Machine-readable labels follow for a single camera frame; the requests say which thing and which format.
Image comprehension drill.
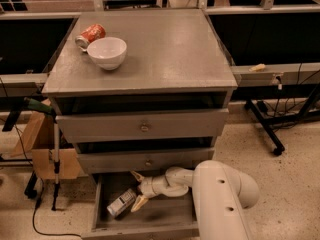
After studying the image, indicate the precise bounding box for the black wheeled stand leg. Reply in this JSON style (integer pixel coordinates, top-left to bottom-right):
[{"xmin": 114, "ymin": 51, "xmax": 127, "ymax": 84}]
[{"xmin": 244, "ymin": 84, "xmax": 320, "ymax": 156}]

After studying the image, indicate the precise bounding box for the white ceramic bowl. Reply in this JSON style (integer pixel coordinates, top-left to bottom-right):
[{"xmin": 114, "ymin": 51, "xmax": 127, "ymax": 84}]
[{"xmin": 87, "ymin": 37, "xmax": 127, "ymax": 70}]

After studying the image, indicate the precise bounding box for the grey drawer cabinet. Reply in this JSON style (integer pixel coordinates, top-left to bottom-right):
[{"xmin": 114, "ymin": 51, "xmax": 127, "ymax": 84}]
[{"xmin": 42, "ymin": 9, "xmax": 238, "ymax": 185}]

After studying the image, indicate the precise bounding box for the blue plastic bottle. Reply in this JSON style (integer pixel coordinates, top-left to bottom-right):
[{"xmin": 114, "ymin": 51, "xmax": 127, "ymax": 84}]
[{"xmin": 107, "ymin": 188, "xmax": 136, "ymax": 218}]

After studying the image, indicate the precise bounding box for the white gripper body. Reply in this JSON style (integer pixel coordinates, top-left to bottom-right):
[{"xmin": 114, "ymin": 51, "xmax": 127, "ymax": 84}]
[{"xmin": 139, "ymin": 176, "xmax": 167, "ymax": 198}]

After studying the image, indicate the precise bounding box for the grey open bottom drawer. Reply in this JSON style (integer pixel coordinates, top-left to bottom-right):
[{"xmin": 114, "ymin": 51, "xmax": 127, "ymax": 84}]
[{"xmin": 82, "ymin": 172, "xmax": 199, "ymax": 240}]

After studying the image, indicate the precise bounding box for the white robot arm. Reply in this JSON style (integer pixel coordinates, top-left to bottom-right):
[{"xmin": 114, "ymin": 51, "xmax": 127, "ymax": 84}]
[{"xmin": 131, "ymin": 160, "xmax": 259, "ymax": 240}]

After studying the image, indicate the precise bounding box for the small yellow foam piece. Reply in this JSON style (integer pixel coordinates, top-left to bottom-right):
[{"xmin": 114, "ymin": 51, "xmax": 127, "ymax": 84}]
[{"xmin": 249, "ymin": 63, "xmax": 266, "ymax": 72}]

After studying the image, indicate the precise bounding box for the grey middle drawer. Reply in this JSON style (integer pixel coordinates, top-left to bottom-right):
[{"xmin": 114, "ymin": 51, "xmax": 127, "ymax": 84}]
[{"xmin": 78, "ymin": 147, "xmax": 215, "ymax": 174}]

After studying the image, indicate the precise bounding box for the green handled grabber stick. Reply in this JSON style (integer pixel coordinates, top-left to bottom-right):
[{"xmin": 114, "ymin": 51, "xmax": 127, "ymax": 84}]
[{"xmin": 23, "ymin": 97, "xmax": 62, "ymax": 212}]

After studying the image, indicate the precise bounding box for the red soda can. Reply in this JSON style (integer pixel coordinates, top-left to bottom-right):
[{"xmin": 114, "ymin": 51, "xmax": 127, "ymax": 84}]
[{"xmin": 75, "ymin": 24, "xmax": 106, "ymax": 51}]

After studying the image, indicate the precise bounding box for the brown cardboard box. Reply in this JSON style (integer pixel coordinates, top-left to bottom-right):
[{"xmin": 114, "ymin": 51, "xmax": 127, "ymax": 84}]
[{"xmin": 11, "ymin": 112, "xmax": 82, "ymax": 180}]

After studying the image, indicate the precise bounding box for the grey top drawer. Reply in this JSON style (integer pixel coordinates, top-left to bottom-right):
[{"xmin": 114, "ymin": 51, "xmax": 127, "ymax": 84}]
[{"xmin": 56, "ymin": 109, "xmax": 228, "ymax": 143}]

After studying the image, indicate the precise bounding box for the grey metal rail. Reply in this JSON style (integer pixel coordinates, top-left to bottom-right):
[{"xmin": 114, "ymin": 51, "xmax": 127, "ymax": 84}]
[{"xmin": 231, "ymin": 63, "xmax": 320, "ymax": 87}]

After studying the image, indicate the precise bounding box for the black floor cable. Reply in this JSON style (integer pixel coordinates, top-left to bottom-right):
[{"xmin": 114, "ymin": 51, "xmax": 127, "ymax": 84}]
[{"xmin": 0, "ymin": 77, "xmax": 83, "ymax": 238}]

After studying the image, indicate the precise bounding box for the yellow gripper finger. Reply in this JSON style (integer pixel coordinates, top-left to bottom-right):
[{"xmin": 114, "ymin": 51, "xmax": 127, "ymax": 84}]
[
  {"xmin": 131, "ymin": 195, "xmax": 149, "ymax": 212},
  {"xmin": 130, "ymin": 171, "xmax": 145, "ymax": 183}
]

